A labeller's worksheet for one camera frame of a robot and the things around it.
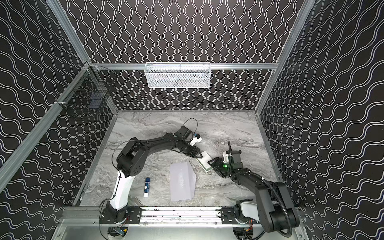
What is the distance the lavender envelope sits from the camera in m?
0.83

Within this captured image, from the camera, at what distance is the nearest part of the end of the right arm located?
2.35 feet

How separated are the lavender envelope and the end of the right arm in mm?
149
